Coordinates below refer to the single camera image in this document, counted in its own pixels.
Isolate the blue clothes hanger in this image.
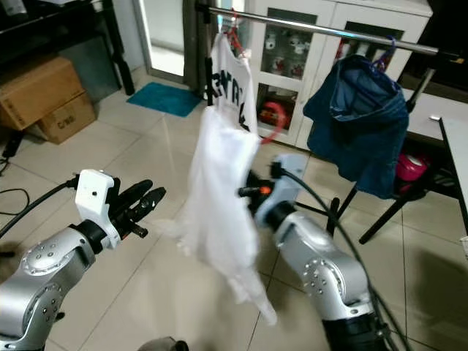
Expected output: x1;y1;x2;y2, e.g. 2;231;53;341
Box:
373;37;399;70

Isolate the black power strip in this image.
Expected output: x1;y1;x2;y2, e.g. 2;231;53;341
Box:
2;130;24;159

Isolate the blue denim garment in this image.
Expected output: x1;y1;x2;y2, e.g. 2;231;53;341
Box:
302;55;410;200

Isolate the large cardboard box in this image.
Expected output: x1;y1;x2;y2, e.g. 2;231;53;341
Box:
0;55;92;132

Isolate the teal floor mat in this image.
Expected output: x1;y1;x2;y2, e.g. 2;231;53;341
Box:
126;82;202;118

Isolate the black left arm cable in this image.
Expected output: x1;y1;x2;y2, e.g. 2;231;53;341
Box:
0;179;80;238

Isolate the black shelf unit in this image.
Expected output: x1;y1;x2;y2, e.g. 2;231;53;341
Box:
0;0;136;96

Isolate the white shirt with black print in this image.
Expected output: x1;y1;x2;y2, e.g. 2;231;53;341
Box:
206;33;260;136

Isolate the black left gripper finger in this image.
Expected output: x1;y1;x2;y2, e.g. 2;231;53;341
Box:
115;179;154;213
128;186;167;222

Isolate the small printed cardboard box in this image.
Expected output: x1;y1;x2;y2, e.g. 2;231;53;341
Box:
37;93;97;145

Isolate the white glass-door cabinet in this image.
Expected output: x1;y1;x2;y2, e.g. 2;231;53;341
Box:
245;0;434;147

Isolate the pink object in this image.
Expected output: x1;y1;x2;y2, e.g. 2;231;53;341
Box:
395;154;429;192

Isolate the light grey left wrist camera mount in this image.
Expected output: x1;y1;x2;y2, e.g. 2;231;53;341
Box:
75;170;121;249

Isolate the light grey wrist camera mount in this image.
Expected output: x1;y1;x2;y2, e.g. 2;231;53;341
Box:
252;154;309;224
75;170;121;249

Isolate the grey robot leg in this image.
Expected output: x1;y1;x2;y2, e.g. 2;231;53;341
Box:
137;335;189;351

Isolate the light grey right wrist camera mount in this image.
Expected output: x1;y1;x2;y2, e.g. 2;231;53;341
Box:
252;154;309;224

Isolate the white framed glass door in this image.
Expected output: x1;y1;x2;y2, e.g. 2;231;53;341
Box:
133;0;191;78

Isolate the black rack with steel rail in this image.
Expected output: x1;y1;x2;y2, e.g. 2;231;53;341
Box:
196;2;447;246

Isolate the plain white garment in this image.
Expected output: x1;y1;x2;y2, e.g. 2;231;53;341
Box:
175;106;279;326

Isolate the red plastic clothes hanger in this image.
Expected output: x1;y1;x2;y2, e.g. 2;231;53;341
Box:
260;101;288;145
223;11;246;58

